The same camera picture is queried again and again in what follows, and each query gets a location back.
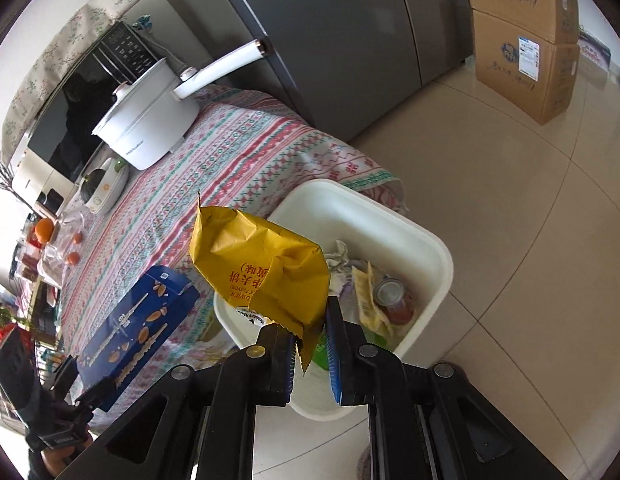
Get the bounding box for clear container with wooden lid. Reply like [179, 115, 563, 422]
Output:
[42, 210, 90, 271]

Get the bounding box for green plastic bag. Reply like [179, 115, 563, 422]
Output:
[310, 329, 391, 368]

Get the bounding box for dark green kabocha squash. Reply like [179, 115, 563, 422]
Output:
[82, 169, 108, 193]

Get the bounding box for dry bare branches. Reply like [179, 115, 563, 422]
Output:
[0, 145, 38, 206]

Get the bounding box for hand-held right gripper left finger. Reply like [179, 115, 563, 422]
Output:
[54, 325, 297, 480]

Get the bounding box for red cartoon drink can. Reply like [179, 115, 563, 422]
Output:
[372, 278, 415, 326]

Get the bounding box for white electric cooking pot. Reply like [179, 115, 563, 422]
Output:
[91, 40, 268, 171]

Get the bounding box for white bowl with green handle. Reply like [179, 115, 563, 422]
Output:
[80, 157, 130, 211]

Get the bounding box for yellow snack bag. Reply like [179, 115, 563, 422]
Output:
[189, 191, 331, 376]

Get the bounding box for white plate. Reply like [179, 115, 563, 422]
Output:
[84, 172, 131, 215]

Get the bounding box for person's left forearm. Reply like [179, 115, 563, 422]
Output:
[0, 332, 46, 443]

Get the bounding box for floral microwave cover cloth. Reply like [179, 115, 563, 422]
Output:
[0, 0, 143, 168]

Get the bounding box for white plastic bin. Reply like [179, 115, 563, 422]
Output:
[212, 180, 455, 422]

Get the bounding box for glass jar red contents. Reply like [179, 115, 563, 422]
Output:
[14, 240, 45, 281]

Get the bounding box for blue white flat carton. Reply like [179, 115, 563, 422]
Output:
[577, 30, 613, 68]

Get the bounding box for blue biscuit box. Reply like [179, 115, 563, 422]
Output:
[77, 265, 201, 413]

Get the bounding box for person's left hand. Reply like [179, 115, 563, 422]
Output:
[40, 435, 95, 480]

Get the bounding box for off-white tissue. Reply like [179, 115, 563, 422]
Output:
[325, 240, 361, 273]

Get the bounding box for black wire rack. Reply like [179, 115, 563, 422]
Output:
[0, 305, 73, 366]

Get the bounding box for striped patterned tablecloth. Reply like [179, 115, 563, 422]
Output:
[60, 85, 405, 411]

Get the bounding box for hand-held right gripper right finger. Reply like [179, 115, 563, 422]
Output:
[325, 297, 568, 480]

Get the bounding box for beige snack packet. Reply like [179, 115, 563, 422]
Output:
[351, 262, 395, 338]

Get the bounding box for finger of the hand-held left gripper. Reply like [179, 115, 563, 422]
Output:
[74, 376, 116, 415]
[48, 354, 79, 393]

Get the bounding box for grey refrigerator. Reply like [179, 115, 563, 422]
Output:
[134, 0, 476, 143]

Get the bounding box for black microwave oven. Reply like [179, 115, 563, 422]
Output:
[27, 20, 163, 181]

